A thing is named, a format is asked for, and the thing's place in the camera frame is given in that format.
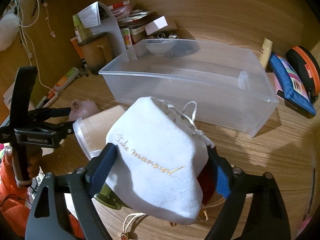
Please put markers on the white bookend stand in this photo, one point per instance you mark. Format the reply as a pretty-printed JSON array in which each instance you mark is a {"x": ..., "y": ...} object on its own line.
[{"x": 110, "y": 26}]

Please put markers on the white velvet drawstring pouch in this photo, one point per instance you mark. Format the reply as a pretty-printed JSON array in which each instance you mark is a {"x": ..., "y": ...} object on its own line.
[{"x": 161, "y": 153}]

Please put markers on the fruit print box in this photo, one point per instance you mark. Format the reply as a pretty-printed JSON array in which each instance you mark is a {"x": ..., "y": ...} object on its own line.
[{"x": 126, "y": 37}]

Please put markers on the pink round compact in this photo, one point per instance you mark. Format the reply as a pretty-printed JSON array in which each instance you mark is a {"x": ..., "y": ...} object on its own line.
[{"x": 82, "y": 109}]

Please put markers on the brown ceramic mug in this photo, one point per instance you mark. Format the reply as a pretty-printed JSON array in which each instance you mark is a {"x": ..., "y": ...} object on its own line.
[{"x": 97, "y": 52}]

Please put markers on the blue patchwork pouch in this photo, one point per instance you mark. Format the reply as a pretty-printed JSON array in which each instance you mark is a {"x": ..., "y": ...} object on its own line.
[{"x": 289, "y": 85}]

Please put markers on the beige plastic lidded cup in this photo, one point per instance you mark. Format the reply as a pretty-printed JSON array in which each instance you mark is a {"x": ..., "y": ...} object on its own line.
[{"x": 91, "y": 132}]

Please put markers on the green white tube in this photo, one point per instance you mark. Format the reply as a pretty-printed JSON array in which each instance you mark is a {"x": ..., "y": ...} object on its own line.
[{"x": 81, "y": 32}]

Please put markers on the cream lotion tube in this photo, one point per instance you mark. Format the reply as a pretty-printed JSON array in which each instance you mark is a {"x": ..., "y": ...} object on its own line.
[{"x": 265, "y": 53}]

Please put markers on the clear plastic storage bin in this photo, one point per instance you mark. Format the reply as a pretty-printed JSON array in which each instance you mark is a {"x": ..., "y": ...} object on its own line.
[{"x": 228, "y": 83}]

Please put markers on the paper receipt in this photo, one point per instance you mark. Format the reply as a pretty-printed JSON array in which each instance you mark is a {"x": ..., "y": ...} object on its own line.
[{"x": 89, "y": 16}]

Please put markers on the black orange round case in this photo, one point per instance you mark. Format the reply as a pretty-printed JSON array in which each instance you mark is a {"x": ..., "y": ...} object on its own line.
[{"x": 307, "y": 68}]

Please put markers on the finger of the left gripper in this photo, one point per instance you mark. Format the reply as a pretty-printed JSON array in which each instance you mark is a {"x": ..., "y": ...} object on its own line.
[
  {"x": 57, "y": 131},
  {"x": 46, "y": 113}
]

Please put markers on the white fluffy plush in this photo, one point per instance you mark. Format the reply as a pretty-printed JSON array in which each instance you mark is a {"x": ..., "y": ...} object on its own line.
[{"x": 9, "y": 29}]

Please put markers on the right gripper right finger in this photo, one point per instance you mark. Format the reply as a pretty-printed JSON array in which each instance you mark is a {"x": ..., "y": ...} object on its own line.
[{"x": 267, "y": 218}]

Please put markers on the left hand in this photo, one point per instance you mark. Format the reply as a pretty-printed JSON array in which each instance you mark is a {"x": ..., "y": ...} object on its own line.
[{"x": 33, "y": 161}]

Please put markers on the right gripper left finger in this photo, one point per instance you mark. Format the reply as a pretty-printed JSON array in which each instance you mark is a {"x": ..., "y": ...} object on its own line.
[{"x": 49, "y": 218}]

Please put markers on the red velvet pouch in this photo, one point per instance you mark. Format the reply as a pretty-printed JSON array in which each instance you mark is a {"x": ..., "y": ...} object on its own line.
[{"x": 207, "y": 180}]

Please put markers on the green glass bottle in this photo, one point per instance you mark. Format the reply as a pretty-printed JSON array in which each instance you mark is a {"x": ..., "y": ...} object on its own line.
[{"x": 109, "y": 199}]

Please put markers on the orange sleeve forearm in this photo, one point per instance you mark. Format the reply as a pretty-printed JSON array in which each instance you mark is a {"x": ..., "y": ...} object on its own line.
[{"x": 13, "y": 207}]

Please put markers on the stack of packets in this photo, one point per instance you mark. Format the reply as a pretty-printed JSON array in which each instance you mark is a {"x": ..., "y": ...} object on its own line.
[{"x": 129, "y": 18}]

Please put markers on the white pink small box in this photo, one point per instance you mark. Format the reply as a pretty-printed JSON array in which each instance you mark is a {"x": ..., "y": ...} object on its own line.
[{"x": 159, "y": 25}]

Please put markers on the gourd charm with cord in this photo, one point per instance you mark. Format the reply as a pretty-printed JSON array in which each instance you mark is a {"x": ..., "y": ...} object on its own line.
[{"x": 129, "y": 220}]

